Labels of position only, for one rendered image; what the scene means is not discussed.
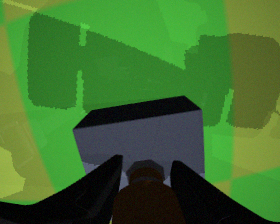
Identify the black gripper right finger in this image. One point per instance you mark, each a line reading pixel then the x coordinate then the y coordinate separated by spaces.
pixel 202 203

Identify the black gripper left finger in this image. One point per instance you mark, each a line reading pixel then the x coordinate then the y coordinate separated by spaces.
pixel 88 201

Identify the orange cylinder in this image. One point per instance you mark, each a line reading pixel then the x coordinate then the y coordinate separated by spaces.
pixel 147 202

